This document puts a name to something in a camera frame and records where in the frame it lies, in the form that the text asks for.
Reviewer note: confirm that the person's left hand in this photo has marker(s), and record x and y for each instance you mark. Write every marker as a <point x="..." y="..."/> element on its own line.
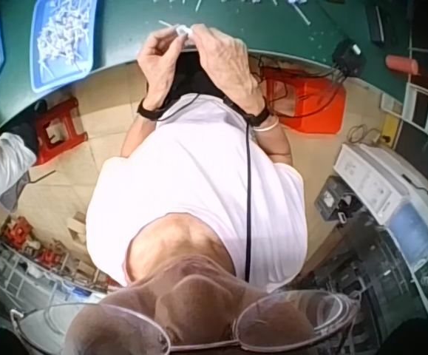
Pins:
<point x="158" y="70"/>

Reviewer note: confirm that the person's right hand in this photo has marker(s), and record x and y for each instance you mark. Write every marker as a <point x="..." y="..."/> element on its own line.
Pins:
<point x="228" y="63"/>

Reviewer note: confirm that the small white plastic part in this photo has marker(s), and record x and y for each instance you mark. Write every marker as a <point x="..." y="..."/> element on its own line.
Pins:
<point x="183" y="31"/>

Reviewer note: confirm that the thin white plastic stick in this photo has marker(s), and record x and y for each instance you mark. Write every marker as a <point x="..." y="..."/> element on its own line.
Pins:
<point x="167" y="24"/>

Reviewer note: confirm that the person's legs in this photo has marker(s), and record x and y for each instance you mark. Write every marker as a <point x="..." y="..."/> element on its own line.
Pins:
<point x="193" y="79"/>

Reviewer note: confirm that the black wrist band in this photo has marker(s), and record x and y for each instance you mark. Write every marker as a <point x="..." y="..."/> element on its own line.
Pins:
<point x="254" y="115"/>
<point x="150" y="110"/>

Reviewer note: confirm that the long white plastic stick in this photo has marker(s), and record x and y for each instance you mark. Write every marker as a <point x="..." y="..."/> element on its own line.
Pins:
<point x="302" y="14"/>

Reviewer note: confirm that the orange-red plastic stool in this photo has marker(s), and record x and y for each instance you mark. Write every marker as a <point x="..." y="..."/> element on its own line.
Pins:
<point x="317" y="107"/>

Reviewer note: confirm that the black power adapter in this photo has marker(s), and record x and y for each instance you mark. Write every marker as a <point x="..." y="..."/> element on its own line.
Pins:
<point x="348" y="57"/>

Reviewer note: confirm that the flat black device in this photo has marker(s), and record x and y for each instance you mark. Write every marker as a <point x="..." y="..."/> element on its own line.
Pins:
<point x="375" y="24"/>

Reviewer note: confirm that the red plastic stool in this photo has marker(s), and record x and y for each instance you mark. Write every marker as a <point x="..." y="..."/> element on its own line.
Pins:
<point x="60" y="129"/>

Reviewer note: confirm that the red cylinder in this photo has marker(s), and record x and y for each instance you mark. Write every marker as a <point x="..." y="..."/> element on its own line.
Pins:
<point x="402" y="64"/>

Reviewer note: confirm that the yellow box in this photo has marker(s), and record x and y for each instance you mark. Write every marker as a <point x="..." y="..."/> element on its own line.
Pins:
<point x="391" y="129"/>

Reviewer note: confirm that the black box device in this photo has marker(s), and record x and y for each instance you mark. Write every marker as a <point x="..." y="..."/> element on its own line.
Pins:
<point x="333" y="199"/>

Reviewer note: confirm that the cardboard scraps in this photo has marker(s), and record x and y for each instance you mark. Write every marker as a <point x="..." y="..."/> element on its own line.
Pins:
<point x="77" y="227"/>

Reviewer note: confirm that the white machine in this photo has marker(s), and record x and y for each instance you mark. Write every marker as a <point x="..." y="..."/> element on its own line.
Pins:
<point x="383" y="188"/>

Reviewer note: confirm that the cluttered metal shelf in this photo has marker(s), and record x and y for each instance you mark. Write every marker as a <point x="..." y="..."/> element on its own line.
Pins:
<point x="25" y="255"/>

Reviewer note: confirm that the white frame rack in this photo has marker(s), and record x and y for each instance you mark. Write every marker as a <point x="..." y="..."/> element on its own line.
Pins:
<point x="426" y="107"/>

